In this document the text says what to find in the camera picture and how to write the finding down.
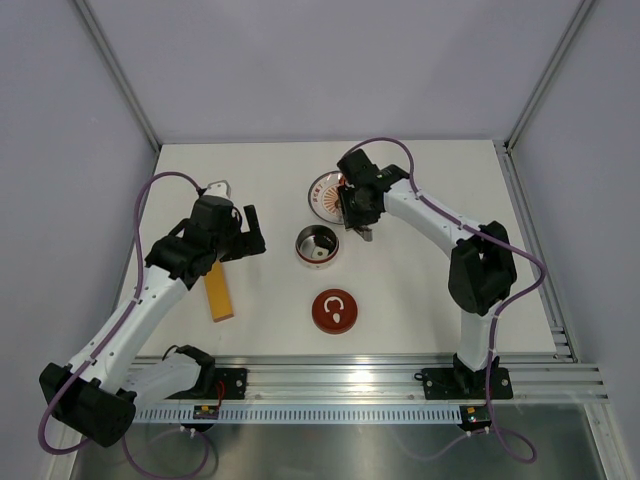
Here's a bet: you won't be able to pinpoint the yellow wooden block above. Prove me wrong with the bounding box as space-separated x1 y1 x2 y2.
204 262 234 323

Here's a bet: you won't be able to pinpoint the steel lunch box bowl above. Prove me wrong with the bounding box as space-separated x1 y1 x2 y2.
295 225 340 270

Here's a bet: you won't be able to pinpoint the red lunch box lid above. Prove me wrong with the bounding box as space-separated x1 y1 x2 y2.
311 289 358 335

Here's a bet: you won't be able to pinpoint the metal food tongs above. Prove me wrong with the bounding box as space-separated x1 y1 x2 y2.
353 226 373 242

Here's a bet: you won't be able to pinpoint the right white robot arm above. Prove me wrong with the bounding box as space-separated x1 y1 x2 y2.
336 149 517 399

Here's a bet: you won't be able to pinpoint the perforated cable tray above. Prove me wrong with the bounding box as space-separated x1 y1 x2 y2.
134 403 462 425

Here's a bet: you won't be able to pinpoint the white tofu cube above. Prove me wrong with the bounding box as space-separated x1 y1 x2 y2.
309 236 333 261

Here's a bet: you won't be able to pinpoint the aluminium frame post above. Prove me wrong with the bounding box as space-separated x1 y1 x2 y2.
503 0 599 154
70 0 162 157

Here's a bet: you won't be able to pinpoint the black seaweed piece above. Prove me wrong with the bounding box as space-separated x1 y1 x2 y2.
315 235 335 251

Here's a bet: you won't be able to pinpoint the left aluminium frame post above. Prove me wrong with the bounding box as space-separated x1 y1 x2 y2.
70 0 162 157

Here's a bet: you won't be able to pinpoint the right side aluminium rail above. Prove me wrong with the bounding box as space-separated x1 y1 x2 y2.
492 140 581 363

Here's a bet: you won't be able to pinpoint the aluminium front rail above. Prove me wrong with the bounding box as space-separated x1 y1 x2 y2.
134 353 610 405

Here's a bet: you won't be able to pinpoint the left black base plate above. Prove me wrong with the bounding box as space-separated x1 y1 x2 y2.
168 367 248 401

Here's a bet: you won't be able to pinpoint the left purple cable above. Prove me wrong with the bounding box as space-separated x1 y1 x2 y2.
37 171 221 474

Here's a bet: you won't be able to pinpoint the aluminium rail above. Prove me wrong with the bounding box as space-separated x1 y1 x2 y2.
492 140 581 363
134 353 610 405

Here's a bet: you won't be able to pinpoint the right aluminium frame post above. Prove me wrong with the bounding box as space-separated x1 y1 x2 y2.
503 0 599 154

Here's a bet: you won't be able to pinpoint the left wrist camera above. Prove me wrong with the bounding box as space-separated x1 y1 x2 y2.
204 180 231 200

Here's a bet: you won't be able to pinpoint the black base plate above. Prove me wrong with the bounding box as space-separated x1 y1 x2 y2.
414 367 514 401
168 367 248 401

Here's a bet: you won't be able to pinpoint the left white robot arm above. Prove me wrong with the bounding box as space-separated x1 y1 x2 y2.
39 194 266 447

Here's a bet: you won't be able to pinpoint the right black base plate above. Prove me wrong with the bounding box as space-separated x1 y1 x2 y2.
414 367 514 401

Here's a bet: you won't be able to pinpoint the white patterned plate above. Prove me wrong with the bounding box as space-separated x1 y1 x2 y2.
307 170 345 225

